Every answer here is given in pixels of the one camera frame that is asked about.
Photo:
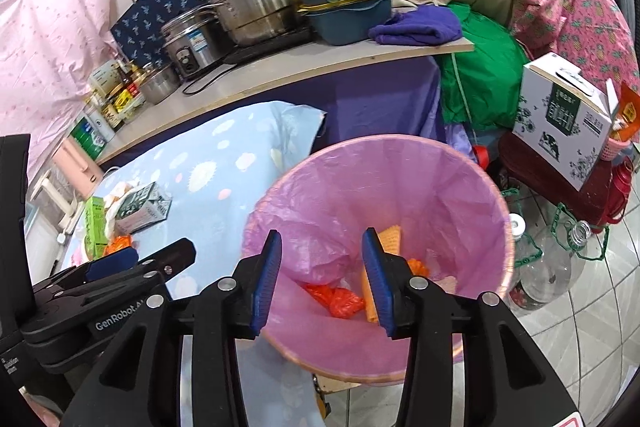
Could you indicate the white label jar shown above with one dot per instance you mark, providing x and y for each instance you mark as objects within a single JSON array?
[{"x": 105, "y": 78}]

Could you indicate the white crumpled wrapper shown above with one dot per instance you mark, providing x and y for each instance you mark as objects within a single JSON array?
[{"x": 117, "y": 196}]

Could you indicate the green packet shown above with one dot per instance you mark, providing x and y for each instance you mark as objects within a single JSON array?
[{"x": 95, "y": 217}]

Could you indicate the red cap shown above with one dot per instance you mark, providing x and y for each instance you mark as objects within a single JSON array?
[{"x": 480, "y": 155}]

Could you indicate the dark sauce bottle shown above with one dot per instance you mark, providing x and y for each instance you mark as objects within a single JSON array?
[{"x": 126, "y": 77}]

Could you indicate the dark red stool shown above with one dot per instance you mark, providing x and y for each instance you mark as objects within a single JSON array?
[{"x": 540, "y": 187}]

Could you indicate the blue basin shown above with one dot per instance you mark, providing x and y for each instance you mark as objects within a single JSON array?
[{"x": 345, "y": 24}]

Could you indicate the orange packet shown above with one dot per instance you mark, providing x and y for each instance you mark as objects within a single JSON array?
[{"x": 631, "y": 112}]

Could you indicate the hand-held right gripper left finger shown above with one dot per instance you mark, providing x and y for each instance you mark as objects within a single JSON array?
[{"x": 265, "y": 287}]

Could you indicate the green white milk carton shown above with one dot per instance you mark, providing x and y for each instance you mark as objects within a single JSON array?
[{"x": 142, "y": 207}]

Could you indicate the pink basket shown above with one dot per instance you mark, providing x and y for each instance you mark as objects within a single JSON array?
[{"x": 612, "y": 149}]

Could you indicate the steel rice cooker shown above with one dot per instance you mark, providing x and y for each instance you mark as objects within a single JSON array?
[{"x": 195, "y": 44}]

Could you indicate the pale pink scrap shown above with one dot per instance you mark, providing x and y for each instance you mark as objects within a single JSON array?
[{"x": 445, "y": 283}]

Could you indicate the purple drape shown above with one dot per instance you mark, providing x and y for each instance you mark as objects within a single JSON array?
[{"x": 380, "y": 97}]

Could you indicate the pink lined trash bin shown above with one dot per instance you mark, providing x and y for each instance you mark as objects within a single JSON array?
[{"x": 400, "y": 187}]

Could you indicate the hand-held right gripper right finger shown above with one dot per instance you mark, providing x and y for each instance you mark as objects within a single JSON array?
[{"x": 376, "y": 288}]

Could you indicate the black induction cooktop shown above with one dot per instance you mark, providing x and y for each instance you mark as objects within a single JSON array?
[{"x": 280, "y": 43}]

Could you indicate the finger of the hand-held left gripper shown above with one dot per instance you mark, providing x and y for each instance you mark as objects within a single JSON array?
[
  {"x": 160, "y": 264},
  {"x": 111, "y": 265}
]

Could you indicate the small orange scrap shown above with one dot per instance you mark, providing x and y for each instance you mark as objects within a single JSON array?
[{"x": 417, "y": 267}]

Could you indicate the green plastic bag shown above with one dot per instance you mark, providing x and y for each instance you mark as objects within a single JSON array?
[{"x": 485, "y": 72}]

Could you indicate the lavender plastic bag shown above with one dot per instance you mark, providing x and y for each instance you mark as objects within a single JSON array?
[{"x": 460, "y": 138}]

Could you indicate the pink appliance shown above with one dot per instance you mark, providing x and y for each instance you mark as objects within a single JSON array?
[{"x": 75, "y": 167}]

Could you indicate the clear bottle with white cap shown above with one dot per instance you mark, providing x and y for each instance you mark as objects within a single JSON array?
[{"x": 516, "y": 225}]

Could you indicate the white rack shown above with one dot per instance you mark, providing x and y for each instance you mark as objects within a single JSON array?
[{"x": 50, "y": 199}]

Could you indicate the white printed cardboard box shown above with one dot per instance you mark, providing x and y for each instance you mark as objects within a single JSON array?
[{"x": 555, "y": 122}]

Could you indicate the orange plastic bag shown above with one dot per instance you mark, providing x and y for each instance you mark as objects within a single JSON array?
[
  {"x": 118, "y": 244},
  {"x": 340, "y": 299}
]

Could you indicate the purple towel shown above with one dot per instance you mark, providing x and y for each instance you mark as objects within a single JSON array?
[{"x": 420, "y": 27}]

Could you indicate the steel bowl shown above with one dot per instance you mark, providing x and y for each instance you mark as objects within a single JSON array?
[{"x": 160, "y": 87}]

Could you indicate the pink curtain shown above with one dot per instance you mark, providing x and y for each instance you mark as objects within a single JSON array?
[{"x": 50, "y": 32}]

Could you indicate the yellow label sauce bottle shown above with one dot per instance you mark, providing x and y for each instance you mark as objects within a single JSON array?
[{"x": 122, "y": 104}]

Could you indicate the pink pineapple print cloth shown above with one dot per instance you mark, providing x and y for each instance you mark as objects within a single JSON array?
[{"x": 575, "y": 17}]

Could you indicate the light blue printed cloth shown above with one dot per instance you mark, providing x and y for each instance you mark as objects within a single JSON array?
[{"x": 215, "y": 167}]

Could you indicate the wooden counter board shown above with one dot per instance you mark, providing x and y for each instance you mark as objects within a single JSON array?
[{"x": 300, "y": 67}]

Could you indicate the large clear plastic bottle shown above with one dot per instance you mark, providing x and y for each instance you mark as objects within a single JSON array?
[{"x": 542, "y": 267}]

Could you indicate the red thermos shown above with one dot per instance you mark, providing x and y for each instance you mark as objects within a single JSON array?
[{"x": 620, "y": 187}]

